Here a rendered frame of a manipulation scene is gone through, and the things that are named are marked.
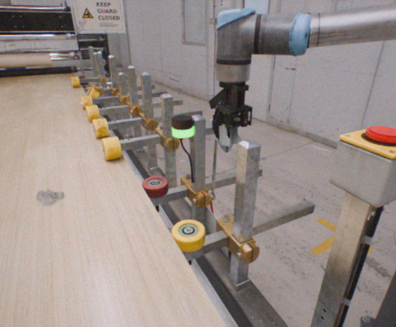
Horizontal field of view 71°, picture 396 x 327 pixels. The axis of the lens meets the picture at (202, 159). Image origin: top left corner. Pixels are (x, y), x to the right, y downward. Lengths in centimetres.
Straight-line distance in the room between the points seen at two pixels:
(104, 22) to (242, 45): 262
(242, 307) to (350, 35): 75
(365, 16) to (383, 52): 255
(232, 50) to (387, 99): 280
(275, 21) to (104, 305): 67
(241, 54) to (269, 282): 138
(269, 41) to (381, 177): 44
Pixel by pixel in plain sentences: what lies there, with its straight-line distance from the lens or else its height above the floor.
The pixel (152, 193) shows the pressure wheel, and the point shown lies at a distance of 85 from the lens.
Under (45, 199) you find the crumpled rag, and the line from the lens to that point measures 89.
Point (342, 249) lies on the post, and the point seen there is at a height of 105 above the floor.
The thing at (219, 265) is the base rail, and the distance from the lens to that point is 88.
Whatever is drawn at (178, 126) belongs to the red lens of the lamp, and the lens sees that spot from 76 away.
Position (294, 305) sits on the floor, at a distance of 174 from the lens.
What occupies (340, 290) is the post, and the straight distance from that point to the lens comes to 51.
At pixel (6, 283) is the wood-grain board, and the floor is 90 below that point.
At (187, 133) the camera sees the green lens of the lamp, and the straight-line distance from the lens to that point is 77.
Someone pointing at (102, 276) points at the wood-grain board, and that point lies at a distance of 62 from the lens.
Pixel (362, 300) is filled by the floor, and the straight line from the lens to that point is 190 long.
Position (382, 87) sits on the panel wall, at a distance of 341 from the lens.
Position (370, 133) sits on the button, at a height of 123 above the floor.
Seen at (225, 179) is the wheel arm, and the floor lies 86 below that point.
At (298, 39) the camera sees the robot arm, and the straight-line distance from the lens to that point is 71.
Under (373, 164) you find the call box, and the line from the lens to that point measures 37.
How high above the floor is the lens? 134
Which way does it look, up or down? 26 degrees down
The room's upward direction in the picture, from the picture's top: straight up
